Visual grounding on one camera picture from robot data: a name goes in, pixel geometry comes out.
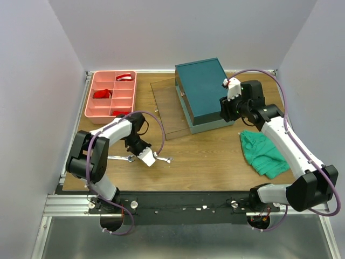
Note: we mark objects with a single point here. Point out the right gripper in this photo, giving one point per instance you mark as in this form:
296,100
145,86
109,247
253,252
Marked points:
225,108

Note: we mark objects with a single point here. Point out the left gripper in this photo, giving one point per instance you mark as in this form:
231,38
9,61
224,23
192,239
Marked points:
137,154

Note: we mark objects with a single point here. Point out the silver wrench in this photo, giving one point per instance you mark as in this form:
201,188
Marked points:
157,157
129,158

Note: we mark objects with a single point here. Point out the clear drawer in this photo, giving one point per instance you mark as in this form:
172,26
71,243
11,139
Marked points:
169,109

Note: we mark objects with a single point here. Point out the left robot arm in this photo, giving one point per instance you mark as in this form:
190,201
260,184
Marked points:
88,156

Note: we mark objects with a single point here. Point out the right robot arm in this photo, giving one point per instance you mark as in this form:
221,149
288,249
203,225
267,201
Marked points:
314,181

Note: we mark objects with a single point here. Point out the red item front compartment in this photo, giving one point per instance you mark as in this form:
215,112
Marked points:
117,113

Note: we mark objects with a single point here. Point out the teal drawer cabinet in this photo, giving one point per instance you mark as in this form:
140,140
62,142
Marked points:
201,81

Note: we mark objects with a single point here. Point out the green cloth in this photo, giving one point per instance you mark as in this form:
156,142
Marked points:
261,153

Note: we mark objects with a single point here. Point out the pink compartment tray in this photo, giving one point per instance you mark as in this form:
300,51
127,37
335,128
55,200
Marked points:
123,96

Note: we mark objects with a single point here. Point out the red item in tray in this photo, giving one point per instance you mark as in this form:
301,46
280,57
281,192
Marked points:
102,94

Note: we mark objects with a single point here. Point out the red white item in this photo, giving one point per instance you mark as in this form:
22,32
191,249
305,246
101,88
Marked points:
124,77

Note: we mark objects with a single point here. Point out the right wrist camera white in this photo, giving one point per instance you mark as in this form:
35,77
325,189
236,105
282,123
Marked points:
233,88

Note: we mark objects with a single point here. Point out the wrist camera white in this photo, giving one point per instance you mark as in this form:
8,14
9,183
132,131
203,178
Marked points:
233,88
147,156

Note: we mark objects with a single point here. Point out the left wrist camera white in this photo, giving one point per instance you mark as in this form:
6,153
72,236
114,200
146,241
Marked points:
147,156

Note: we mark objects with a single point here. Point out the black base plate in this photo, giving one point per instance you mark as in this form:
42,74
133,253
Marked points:
189,207

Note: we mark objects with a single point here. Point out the aluminium rail frame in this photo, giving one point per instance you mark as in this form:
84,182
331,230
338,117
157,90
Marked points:
210,160

